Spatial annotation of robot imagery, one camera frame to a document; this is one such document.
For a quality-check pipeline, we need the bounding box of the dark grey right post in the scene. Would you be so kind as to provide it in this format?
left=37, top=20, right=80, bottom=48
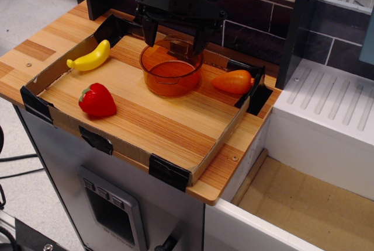
left=275, top=0, right=318, bottom=89

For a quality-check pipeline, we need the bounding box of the orange toy carrot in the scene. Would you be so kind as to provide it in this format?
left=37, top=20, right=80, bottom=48
left=212, top=69, right=255, bottom=95

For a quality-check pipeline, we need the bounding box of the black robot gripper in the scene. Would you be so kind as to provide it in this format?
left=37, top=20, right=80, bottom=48
left=135, top=0, right=227, bottom=55

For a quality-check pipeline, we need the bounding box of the red toy strawberry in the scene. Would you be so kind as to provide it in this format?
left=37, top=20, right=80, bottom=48
left=78, top=83, right=117, bottom=117

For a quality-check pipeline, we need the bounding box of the white toy sink unit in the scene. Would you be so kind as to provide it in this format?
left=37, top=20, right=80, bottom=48
left=204, top=60, right=373, bottom=250

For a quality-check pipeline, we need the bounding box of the orange transparent plastic pot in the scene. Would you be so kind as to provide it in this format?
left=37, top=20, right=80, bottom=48
left=139, top=35, right=204, bottom=97

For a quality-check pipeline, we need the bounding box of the grey toy dishwasher cabinet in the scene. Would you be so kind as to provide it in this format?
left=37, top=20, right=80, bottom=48
left=16, top=108, right=205, bottom=250

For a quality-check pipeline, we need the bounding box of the black floor cable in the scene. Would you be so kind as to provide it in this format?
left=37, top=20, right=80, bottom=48
left=0, top=153, right=44, bottom=179

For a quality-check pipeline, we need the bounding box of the cardboard fence with black tape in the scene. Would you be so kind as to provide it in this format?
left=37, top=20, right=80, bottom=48
left=21, top=15, right=278, bottom=190

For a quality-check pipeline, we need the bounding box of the yellow toy banana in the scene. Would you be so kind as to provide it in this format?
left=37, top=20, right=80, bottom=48
left=67, top=40, right=110, bottom=71

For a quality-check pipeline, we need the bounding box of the black knob on cabinet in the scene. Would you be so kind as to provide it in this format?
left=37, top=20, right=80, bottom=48
left=154, top=236, right=178, bottom=251

